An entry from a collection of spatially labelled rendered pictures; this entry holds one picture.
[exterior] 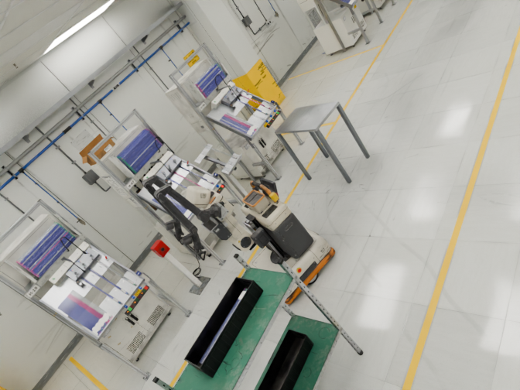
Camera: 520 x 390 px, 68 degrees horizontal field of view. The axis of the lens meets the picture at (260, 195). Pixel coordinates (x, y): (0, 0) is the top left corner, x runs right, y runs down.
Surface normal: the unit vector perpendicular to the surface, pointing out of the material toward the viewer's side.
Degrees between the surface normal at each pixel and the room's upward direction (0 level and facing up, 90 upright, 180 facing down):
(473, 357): 0
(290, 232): 90
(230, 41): 90
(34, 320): 90
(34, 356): 90
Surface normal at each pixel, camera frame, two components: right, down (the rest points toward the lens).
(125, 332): 0.67, -0.04
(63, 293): 0.11, -0.50
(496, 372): -0.56, -0.69
